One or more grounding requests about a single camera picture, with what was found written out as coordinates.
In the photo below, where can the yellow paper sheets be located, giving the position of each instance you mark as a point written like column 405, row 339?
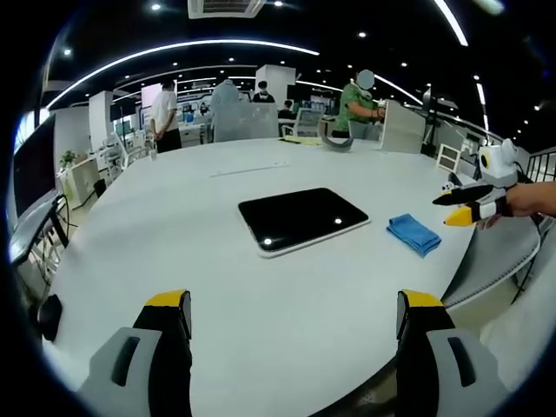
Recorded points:
column 299, row 140

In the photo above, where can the black desk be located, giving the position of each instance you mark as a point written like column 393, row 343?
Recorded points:
column 32, row 234

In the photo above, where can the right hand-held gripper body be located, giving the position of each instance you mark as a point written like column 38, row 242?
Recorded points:
column 498, row 167

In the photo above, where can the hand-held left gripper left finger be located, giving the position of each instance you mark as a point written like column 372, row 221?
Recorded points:
column 143, row 347

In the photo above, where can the large black monitor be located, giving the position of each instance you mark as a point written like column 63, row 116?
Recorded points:
column 34, row 167

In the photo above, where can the black round device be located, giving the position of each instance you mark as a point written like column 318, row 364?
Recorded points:
column 50, row 316

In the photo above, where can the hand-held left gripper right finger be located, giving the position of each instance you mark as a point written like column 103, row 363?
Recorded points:
column 443, row 347

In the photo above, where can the grey curved headrest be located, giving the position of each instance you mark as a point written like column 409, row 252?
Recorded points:
column 336, row 143

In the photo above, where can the black tablet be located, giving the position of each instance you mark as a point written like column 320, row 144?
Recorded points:
column 302, row 220

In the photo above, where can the white office chair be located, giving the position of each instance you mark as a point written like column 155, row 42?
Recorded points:
column 306, row 121

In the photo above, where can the blue cleaning cloth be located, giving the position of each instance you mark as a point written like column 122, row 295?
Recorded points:
column 413, row 233

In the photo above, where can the black tripod stand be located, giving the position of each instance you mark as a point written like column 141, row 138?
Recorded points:
column 428, row 126

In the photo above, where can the ceiling air conditioner vent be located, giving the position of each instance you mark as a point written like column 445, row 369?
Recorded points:
column 226, row 8

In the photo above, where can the green potted plant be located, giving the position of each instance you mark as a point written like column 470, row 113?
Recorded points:
column 67, row 160

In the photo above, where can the person's right hand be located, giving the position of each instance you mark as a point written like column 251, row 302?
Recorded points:
column 532, row 200

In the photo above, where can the white picture frame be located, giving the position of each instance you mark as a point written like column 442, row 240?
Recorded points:
column 448, row 157

